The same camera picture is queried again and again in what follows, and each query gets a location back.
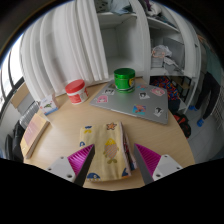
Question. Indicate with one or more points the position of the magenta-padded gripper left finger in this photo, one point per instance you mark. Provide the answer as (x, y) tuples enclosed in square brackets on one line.
[(61, 168)]

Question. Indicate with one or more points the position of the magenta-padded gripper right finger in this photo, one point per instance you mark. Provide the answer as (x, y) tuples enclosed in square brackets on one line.
[(163, 166)]

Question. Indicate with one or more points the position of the yellow patterned towel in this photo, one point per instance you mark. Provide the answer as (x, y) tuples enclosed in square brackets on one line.
[(106, 146)]

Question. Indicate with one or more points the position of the yellow and pink book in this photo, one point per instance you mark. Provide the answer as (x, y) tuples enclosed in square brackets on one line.
[(33, 135)]

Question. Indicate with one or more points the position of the red and black bag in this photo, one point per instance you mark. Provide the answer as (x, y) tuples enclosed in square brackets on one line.
[(182, 123)]

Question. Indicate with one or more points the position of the grey radiator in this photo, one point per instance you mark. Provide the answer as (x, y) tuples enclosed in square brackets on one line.
[(28, 115)]

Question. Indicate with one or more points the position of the small white printed box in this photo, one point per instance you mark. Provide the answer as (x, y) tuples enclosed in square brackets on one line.
[(49, 105)]

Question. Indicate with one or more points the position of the grey laptop with stickers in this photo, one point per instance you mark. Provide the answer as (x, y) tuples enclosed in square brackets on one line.
[(128, 103)]

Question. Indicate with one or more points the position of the white jar with red lid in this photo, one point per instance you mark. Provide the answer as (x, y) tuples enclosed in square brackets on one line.
[(76, 93)]

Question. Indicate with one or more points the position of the brown cardboard box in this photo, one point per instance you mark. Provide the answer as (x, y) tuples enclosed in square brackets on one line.
[(19, 95)]

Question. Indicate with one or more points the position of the person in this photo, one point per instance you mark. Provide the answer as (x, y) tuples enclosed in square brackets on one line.
[(208, 93)]

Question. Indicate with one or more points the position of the green round tin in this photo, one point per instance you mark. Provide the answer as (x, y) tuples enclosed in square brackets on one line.
[(124, 80)]

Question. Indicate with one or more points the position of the black-framed window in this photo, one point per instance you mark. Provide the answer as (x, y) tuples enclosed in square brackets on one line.
[(8, 73)]

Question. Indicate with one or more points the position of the white curtain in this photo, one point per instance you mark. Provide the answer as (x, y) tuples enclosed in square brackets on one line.
[(63, 50)]

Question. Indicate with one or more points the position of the white shelf unit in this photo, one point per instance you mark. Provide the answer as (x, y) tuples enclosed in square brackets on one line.
[(133, 43)]

